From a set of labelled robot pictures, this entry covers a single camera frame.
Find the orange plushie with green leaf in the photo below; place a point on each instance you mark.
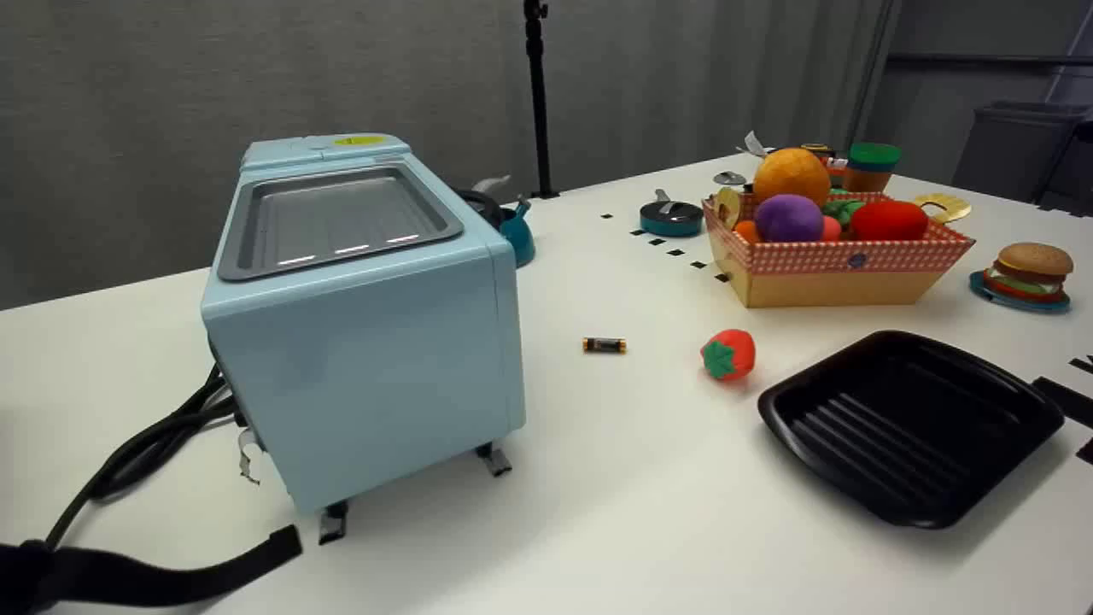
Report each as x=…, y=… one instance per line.
x=730, y=352

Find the black ridged grill tray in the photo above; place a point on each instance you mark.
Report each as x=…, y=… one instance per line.
x=911, y=427

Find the red checkered cardboard box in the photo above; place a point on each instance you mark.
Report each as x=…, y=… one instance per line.
x=840, y=276

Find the green plush vegetable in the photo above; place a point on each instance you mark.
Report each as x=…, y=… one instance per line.
x=846, y=211

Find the pale yellow toy plate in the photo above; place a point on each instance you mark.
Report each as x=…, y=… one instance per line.
x=943, y=207

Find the black tape strip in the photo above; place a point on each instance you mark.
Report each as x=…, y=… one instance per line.
x=1062, y=400

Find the orange cup with green lid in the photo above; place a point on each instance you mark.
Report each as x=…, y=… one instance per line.
x=871, y=169

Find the teal toy kettle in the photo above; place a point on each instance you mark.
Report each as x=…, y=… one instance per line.
x=516, y=232

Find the teal toy plate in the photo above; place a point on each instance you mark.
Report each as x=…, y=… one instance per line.
x=991, y=293

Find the yellow toy slice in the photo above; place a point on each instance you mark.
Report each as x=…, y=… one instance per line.
x=730, y=207

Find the thin black stand pole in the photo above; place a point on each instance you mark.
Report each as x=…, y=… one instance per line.
x=536, y=105

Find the toy burger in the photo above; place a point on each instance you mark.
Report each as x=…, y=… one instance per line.
x=1030, y=267

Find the light blue toaster oven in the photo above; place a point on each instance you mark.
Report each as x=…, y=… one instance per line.
x=362, y=344

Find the red plush fruit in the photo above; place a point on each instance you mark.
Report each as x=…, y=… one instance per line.
x=890, y=220

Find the small dark toy pan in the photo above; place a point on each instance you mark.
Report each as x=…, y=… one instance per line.
x=670, y=220

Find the small black clip piece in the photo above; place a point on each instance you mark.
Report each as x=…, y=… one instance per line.
x=607, y=346

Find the dark storage bin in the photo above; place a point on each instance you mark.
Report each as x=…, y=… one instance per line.
x=1027, y=156

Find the orange round plush fruit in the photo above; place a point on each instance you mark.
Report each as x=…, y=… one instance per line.
x=789, y=177

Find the purple plush fruit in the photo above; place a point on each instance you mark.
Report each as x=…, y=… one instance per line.
x=787, y=220

